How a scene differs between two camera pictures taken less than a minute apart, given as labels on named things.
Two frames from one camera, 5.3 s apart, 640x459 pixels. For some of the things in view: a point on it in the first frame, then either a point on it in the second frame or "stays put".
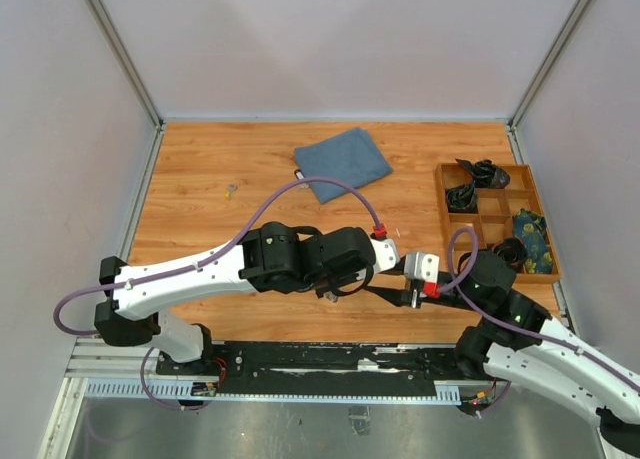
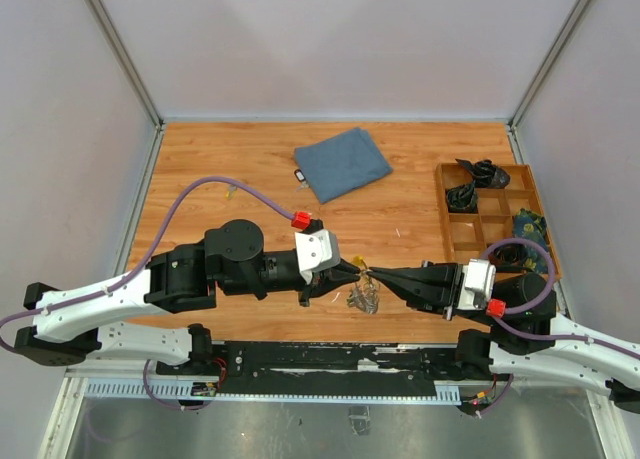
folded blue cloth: x=352 y=157 stays put
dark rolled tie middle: x=462 y=198 stays put
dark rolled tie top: x=486 y=174 stays put
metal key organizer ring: x=331 y=296 to x=365 y=293
